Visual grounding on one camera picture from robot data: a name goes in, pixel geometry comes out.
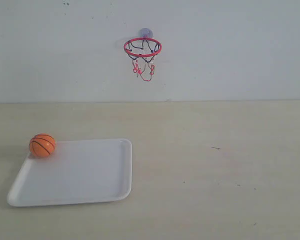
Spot clear suction cup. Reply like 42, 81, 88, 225
138, 28, 153, 39

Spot small orange basketball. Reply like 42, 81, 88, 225
28, 133, 57, 158

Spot red mini basketball hoop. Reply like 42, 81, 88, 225
123, 37, 163, 82

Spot white plastic tray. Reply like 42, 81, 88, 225
6, 138, 133, 207

